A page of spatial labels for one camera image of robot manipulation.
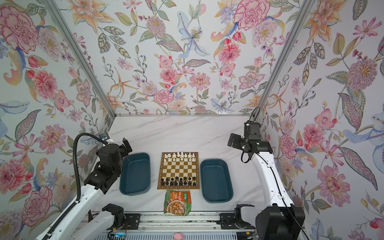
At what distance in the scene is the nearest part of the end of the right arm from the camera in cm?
54

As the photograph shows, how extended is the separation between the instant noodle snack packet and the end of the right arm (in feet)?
1.23

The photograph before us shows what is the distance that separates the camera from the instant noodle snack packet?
78 cm
